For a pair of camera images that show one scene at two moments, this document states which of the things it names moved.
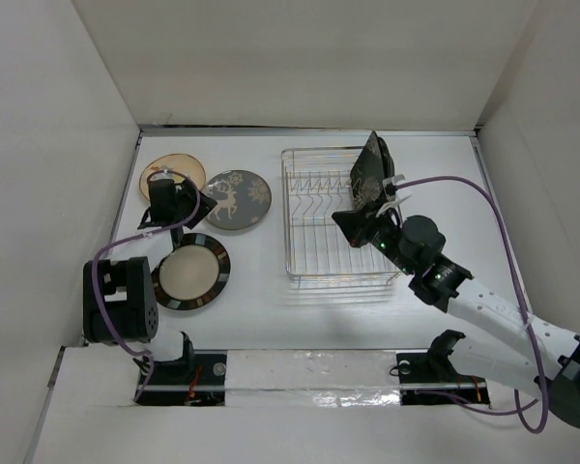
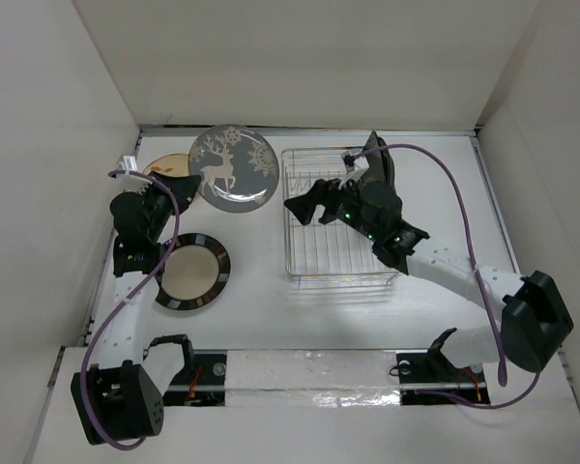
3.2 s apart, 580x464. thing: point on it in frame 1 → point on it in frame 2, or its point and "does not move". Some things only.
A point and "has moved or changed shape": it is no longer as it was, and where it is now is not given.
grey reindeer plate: [244, 200] has moved or changed shape
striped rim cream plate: [193, 275] does not move
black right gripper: [357, 225] → [322, 191]
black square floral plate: [367, 174] does not move
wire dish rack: [317, 185] does not move
